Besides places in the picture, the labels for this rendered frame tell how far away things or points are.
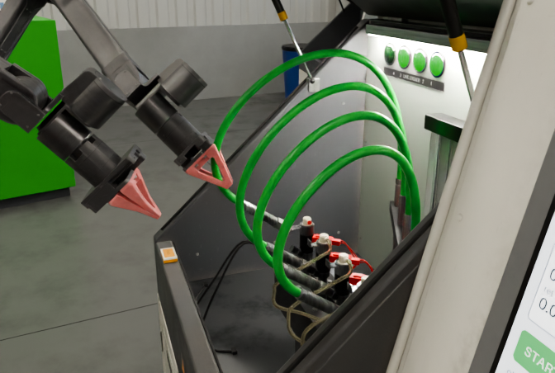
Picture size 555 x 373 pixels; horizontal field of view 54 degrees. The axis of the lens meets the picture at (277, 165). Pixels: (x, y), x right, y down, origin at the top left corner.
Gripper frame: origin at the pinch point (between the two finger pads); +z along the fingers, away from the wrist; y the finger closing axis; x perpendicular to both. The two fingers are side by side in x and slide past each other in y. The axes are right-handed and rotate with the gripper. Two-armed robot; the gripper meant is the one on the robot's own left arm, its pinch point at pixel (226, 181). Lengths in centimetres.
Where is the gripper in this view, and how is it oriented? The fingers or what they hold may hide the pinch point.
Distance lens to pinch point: 97.4
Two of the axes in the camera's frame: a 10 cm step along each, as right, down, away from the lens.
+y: -0.5, -1.1, 9.9
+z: 7.0, 7.0, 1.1
